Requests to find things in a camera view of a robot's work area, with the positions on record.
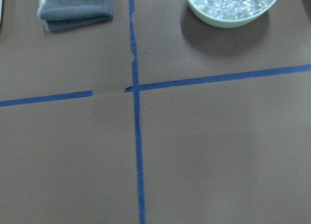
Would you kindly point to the green bowl with ice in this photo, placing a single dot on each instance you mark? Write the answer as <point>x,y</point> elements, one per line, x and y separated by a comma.
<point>229,13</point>

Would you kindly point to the grey folded cloth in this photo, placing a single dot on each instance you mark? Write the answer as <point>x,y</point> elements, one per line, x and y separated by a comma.
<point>58,15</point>

